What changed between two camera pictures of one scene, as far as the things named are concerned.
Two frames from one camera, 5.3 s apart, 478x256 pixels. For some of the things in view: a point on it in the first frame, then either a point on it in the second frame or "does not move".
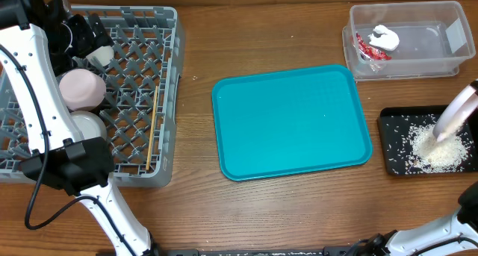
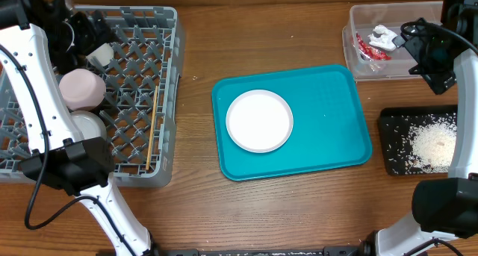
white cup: (104, 54) does not move
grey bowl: (89, 125) does not move
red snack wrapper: (370, 53) does not move
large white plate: (465, 104) → (259, 121)
